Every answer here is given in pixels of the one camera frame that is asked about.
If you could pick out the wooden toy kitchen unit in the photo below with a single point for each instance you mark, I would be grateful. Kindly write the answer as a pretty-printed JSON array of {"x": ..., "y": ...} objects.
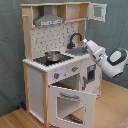
[{"x": 39, "y": 40}]

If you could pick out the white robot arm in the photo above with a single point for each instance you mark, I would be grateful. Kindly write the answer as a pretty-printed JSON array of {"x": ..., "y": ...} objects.
[{"x": 112, "y": 64}]

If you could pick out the red stove knob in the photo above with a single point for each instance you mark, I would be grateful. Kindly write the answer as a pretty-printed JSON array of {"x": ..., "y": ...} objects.
[
  {"x": 74, "y": 68},
  {"x": 56, "y": 75}
]

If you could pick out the grey dishwasher door panel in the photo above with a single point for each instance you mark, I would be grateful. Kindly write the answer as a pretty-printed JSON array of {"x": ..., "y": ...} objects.
[{"x": 91, "y": 73}]

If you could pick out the silver toy pot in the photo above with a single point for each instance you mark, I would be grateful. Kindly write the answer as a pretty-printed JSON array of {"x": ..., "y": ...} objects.
[{"x": 52, "y": 55}]

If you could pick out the white microwave door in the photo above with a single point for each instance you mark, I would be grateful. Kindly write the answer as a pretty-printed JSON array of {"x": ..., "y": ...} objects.
[{"x": 98, "y": 11}]

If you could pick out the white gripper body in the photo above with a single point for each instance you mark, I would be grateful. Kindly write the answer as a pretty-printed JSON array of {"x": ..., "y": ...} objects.
[{"x": 94, "y": 50}]

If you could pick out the white oven door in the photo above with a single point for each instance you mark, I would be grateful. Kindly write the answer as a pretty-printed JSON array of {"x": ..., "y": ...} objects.
[{"x": 71, "y": 108}]

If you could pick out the black stove top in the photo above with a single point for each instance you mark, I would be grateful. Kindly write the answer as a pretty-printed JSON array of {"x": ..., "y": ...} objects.
[{"x": 46, "y": 61}]

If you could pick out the black toy faucet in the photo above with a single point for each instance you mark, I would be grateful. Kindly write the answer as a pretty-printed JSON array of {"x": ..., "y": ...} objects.
[{"x": 72, "y": 41}]

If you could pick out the grey range hood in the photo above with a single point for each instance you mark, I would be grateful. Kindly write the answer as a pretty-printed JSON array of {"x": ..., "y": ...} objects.
[{"x": 48, "y": 18}]

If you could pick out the grey toy sink basin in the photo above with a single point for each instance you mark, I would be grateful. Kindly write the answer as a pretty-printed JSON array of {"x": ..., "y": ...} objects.
[{"x": 79, "y": 51}]

